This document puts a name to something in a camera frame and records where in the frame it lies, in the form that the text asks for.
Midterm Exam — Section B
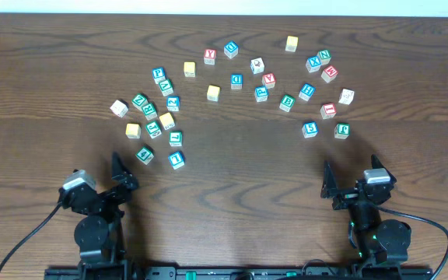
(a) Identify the red A block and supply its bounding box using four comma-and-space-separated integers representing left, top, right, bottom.
262, 73, 276, 89

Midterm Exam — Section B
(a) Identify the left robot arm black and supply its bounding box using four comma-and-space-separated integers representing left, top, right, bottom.
58, 178, 138, 266

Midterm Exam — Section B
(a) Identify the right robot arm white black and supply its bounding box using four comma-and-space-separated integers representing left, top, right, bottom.
124, 150, 411, 268

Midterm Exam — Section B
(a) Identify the green 4 block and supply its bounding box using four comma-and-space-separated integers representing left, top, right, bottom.
135, 146, 154, 165

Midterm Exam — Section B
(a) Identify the yellow G block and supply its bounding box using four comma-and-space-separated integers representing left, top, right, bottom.
125, 123, 142, 139

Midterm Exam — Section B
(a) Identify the green J block right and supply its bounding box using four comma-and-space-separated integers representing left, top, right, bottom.
334, 123, 350, 139

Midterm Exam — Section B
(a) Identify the green j block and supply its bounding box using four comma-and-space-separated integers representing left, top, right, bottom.
145, 121, 162, 138
334, 123, 350, 139

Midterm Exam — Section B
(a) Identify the green J block left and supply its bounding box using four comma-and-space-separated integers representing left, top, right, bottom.
145, 121, 162, 138

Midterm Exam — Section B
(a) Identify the blue T block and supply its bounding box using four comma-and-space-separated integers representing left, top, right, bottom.
168, 151, 185, 170

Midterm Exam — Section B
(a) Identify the blue 5 block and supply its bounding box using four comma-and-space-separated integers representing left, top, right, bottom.
302, 121, 318, 138

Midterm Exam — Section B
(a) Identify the white block red U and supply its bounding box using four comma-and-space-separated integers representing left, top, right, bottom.
110, 100, 128, 118

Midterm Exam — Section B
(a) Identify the green 7 block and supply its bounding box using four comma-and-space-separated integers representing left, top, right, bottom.
169, 131, 183, 147

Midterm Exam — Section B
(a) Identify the green R block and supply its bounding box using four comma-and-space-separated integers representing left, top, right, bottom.
142, 103, 158, 121

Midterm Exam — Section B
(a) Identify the yellow block near R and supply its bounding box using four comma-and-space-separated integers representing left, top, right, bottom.
159, 112, 176, 130

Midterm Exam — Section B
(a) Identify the red I block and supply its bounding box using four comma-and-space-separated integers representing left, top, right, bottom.
320, 103, 337, 119

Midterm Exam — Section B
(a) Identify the white block right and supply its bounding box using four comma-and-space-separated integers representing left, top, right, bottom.
338, 89, 355, 105

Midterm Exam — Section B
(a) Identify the green Z block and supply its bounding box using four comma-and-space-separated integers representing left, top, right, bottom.
131, 93, 148, 111

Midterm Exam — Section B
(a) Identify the blue 2 block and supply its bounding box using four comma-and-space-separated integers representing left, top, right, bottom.
166, 96, 180, 112

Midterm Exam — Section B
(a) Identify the green B block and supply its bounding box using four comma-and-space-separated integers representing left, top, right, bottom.
279, 94, 296, 112

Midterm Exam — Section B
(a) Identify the green V block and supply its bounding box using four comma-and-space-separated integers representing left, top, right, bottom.
159, 79, 174, 96

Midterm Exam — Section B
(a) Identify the blue H block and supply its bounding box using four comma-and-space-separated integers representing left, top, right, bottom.
299, 83, 316, 102

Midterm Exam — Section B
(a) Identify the red M block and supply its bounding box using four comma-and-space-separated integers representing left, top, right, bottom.
321, 65, 338, 83

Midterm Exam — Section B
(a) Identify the blue P block left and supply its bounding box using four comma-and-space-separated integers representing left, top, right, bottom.
152, 67, 166, 84

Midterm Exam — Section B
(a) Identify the blue X block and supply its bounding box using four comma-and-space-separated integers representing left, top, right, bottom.
306, 56, 322, 73

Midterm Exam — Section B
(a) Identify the green N block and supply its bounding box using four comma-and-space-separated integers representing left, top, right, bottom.
317, 49, 331, 65

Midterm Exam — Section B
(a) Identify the yellow block centre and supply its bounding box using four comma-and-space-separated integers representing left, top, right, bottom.
207, 85, 220, 102

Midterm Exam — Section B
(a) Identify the yellow block top left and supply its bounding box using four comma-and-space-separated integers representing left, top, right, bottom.
184, 61, 196, 77

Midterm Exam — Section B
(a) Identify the white picture block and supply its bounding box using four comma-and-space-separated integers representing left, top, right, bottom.
250, 58, 264, 75

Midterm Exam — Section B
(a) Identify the blue D block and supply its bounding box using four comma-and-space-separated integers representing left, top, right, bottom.
230, 74, 243, 90

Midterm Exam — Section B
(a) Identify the yellow block top right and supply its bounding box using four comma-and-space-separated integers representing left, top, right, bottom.
285, 36, 299, 52

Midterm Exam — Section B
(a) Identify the red Y block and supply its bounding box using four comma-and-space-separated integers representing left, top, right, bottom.
204, 49, 217, 65

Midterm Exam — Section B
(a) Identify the blue Q block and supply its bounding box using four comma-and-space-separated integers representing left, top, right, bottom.
223, 40, 239, 59

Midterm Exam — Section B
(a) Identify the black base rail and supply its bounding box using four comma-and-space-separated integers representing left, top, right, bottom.
44, 266, 432, 280

